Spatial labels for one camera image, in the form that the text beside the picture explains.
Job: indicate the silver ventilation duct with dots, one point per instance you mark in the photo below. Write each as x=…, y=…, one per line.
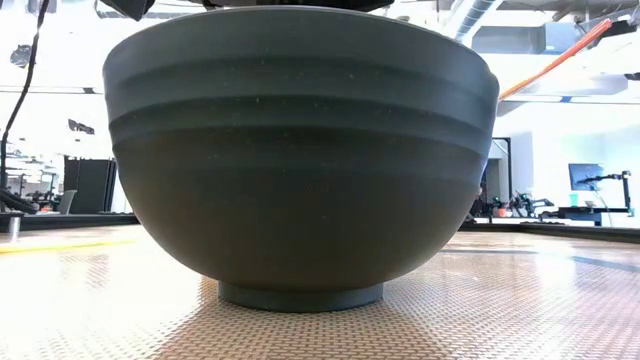
x=475, y=17

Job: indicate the yellow tape strip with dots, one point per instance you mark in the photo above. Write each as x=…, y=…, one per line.
x=60, y=247

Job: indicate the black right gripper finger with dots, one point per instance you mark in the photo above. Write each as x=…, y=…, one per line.
x=625, y=27

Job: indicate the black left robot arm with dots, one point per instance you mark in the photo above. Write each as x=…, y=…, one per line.
x=17, y=201

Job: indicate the grey office chair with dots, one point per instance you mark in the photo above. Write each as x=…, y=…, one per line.
x=66, y=202

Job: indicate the black ceiling-hung device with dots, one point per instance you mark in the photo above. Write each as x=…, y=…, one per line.
x=80, y=127

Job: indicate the wall-side computer monitor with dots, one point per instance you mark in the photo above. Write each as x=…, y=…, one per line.
x=585, y=176

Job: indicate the dark desk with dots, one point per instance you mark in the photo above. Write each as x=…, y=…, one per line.
x=590, y=212

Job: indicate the black background robot arms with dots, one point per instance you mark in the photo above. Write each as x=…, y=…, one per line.
x=527, y=205

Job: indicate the dark grey ribbed bowl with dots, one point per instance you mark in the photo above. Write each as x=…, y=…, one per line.
x=300, y=175

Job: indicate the teal cup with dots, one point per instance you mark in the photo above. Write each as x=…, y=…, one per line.
x=573, y=199

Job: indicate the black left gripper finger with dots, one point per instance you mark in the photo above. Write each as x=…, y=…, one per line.
x=131, y=7

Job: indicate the black room partition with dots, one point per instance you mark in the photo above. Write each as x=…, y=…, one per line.
x=90, y=185

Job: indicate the person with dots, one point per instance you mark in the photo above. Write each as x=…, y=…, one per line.
x=479, y=202

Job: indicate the black metal station frame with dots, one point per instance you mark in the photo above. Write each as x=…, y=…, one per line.
x=509, y=170

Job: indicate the short metal post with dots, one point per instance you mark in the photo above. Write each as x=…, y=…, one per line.
x=14, y=227

